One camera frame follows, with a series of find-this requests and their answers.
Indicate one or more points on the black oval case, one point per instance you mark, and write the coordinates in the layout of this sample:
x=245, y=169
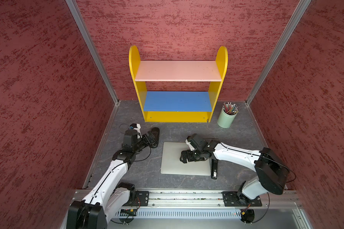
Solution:
x=156, y=134

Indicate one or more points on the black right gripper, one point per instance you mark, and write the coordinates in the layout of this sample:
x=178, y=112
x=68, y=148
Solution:
x=183, y=155

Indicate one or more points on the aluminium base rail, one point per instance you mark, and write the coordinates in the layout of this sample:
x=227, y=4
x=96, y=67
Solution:
x=212, y=199

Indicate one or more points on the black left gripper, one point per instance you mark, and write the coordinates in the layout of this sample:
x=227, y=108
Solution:
x=148, y=142

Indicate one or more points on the bundle of coloured pencils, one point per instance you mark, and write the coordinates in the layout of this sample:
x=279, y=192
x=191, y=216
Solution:
x=230, y=109

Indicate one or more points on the mint green pencil cup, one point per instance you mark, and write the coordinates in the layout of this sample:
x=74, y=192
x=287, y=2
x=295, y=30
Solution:
x=224, y=120

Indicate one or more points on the black stapler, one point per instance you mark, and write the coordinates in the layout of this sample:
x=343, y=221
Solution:
x=214, y=169

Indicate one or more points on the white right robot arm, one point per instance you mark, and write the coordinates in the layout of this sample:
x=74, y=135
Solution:
x=271, y=173

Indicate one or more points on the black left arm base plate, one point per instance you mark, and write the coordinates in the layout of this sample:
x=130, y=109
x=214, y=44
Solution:
x=138, y=198

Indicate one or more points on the aluminium corner post right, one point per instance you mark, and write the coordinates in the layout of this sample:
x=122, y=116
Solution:
x=284, y=38

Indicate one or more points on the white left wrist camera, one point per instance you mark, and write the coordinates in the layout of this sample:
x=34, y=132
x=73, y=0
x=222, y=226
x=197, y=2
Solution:
x=136, y=127

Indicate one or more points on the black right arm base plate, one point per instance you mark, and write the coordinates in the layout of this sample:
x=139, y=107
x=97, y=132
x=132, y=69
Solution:
x=234, y=199

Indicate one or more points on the aluminium corner post left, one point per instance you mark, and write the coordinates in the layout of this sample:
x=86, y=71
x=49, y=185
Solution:
x=76, y=14

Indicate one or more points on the aluminium corner post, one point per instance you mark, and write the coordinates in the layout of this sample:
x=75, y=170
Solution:
x=76, y=14
x=284, y=38

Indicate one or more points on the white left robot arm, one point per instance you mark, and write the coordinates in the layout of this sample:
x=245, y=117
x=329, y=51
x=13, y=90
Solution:
x=97, y=208

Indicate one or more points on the yellow shelf with coloured boards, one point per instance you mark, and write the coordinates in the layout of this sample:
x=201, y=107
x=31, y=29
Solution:
x=178, y=91

